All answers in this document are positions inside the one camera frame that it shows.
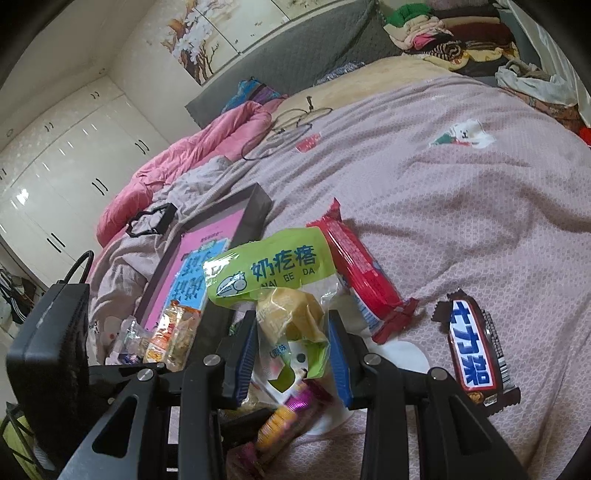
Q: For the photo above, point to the pile of folded clothes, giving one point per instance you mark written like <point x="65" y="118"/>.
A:
<point x="473" y="41"/>

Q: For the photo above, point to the white wardrobe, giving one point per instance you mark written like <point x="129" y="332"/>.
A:
<point x="59" y="174"/>

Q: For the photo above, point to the grey headboard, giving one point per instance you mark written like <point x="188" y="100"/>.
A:
<point x="300" y="55"/>

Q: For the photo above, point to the purple biscuit snack pack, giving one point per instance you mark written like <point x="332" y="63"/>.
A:
<point x="292" y="418"/>

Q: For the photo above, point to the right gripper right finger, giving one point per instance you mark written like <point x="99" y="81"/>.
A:
<point x="455" y="439"/>

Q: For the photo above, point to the brown Snickers bar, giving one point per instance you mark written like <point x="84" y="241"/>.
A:
<point x="479" y="361"/>

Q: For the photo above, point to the red bag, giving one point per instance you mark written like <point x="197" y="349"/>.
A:
<point x="585" y="135"/>

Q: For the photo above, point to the blue purple pillow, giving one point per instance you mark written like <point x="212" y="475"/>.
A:
<point x="251" y="90"/>

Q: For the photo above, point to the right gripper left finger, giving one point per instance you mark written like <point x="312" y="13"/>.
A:
<point x="208" y="396"/>

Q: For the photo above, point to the white curtain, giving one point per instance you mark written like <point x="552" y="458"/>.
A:
<point x="553" y="59"/>

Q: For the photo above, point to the tree wall painting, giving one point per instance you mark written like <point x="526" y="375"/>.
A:
<point x="202" y="37"/>

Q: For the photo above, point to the green milk snack bag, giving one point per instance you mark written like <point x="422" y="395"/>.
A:
<point x="289" y="279"/>

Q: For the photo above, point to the orange clear cake pack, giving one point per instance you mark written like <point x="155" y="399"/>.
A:
<point x="173" y="337"/>

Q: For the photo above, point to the mauve bed blanket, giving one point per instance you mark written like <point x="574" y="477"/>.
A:
<point x="450" y="184"/>

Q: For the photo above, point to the red wrapped snack bar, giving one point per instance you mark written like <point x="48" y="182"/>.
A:
<point x="384" y="309"/>

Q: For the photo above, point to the pink duvet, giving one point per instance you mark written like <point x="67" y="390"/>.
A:
<point x="229" y="135"/>

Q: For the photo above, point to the dark tray with pink book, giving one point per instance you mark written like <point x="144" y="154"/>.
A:
<point x="179" y="275"/>

